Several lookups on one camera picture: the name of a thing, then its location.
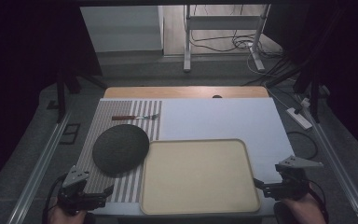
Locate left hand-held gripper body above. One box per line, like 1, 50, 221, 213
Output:
57, 164, 107, 217

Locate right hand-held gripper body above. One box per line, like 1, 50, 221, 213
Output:
272, 155, 324, 202

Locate person's left hand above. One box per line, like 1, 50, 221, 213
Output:
47, 199, 90, 224

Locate person's right hand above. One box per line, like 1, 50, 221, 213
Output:
280, 189, 322, 224

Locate dark round plate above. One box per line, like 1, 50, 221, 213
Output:
91, 123, 150, 175

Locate beige plastic tray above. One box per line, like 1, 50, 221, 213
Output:
140, 138, 261, 216

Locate white power strip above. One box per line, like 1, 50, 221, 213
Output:
285, 107, 313, 131

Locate white table board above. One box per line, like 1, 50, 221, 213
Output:
90, 97, 295, 217

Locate grey striped placemat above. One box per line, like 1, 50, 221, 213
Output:
76, 99, 163, 203

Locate black metal stand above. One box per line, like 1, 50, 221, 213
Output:
55, 66, 108, 124
265, 59, 323, 124

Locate wooden table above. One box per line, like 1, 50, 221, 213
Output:
103, 86, 270, 100

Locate white panel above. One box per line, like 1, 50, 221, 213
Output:
79, 5, 164, 53

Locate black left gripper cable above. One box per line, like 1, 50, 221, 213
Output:
42, 175, 68, 224

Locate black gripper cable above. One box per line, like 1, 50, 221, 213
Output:
42, 175, 68, 224
307, 178, 330, 224

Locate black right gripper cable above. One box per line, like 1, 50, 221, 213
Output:
307, 178, 330, 224

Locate aluminium floor rail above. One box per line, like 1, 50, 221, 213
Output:
7, 109, 73, 224
301, 105, 358, 224

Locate black cable loop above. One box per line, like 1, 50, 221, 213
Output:
286, 131, 319, 161

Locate black rectangular floor frame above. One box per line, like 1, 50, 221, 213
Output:
59, 122, 81, 146

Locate brown-handled knife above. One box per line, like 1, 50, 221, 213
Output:
111, 113, 160, 121

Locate tangle of floor cables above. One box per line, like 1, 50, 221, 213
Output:
188, 4, 296, 82

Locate white metal desk frame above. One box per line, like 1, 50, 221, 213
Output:
183, 4, 271, 74

